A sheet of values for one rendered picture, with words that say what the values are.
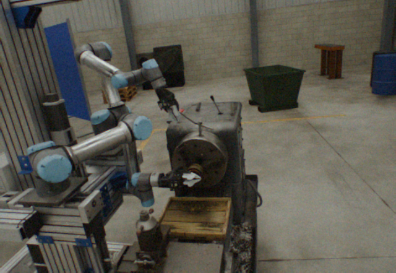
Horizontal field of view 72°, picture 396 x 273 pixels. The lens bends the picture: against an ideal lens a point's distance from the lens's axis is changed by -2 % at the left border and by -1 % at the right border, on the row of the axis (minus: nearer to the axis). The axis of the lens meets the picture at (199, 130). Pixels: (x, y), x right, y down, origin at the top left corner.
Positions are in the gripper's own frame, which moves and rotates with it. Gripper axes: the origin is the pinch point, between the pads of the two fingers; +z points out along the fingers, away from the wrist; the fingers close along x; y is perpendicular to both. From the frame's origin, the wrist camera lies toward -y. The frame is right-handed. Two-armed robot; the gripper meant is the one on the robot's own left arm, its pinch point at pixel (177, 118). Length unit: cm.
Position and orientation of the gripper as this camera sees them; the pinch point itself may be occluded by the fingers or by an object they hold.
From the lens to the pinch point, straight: 158.9
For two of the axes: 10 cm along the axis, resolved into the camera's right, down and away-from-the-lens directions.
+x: 8.9, -3.3, -3.1
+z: 4.1, 8.8, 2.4
